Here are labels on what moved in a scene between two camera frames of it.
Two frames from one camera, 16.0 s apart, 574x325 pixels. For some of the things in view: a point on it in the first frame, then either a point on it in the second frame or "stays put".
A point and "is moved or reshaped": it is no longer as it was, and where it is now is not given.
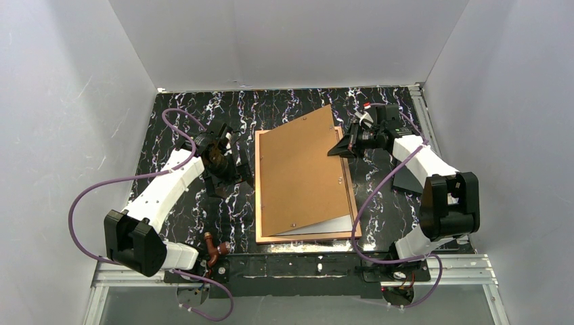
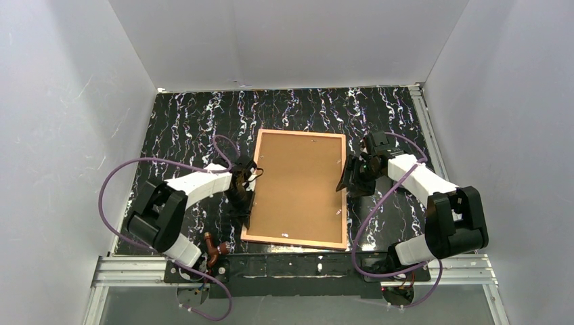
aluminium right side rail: [418, 93] stays put
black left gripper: [237, 171] -> [244, 191]
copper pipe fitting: [223, 248] stays put
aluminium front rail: [476, 269] stays put
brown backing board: [301, 183] is moved or reshaped
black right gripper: [355, 143] -> [352, 175]
